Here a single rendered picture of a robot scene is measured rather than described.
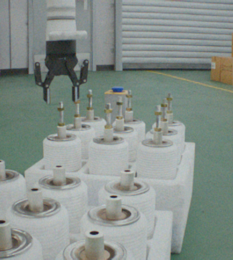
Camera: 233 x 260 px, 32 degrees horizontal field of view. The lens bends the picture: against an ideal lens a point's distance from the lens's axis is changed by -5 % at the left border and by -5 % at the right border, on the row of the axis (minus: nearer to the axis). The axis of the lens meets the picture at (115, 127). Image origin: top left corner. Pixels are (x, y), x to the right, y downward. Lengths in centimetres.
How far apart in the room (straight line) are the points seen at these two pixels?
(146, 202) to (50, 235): 17
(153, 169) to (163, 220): 24
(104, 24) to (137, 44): 59
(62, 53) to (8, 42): 509
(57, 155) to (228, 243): 48
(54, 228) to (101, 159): 41
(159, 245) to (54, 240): 17
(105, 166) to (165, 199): 16
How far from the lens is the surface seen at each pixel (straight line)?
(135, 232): 57
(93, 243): 48
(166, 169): 97
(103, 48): 625
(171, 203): 96
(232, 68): 476
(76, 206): 71
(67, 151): 101
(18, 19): 608
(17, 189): 75
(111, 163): 98
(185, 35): 662
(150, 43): 640
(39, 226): 59
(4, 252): 51
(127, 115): 123
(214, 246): 105
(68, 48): 99
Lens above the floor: 50
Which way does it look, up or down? 12 degrees down
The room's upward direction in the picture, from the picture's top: straight up
